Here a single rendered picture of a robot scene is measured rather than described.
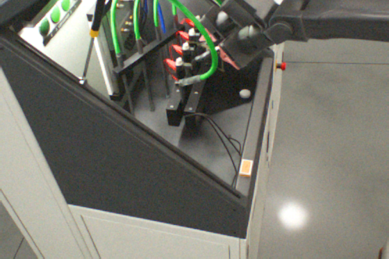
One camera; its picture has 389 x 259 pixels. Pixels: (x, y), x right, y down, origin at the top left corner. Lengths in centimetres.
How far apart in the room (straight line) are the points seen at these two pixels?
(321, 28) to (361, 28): 6
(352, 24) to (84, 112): 64
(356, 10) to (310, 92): 223
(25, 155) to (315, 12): 93
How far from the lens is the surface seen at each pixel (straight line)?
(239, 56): 89
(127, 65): 140
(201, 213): 124
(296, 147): 258
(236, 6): 79
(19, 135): 126
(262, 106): 143
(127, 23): 160
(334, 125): 274
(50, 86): 104
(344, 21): 71
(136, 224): 141
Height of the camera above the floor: 194
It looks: 42 degrees down
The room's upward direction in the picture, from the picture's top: 8 degrees counter-clockwise
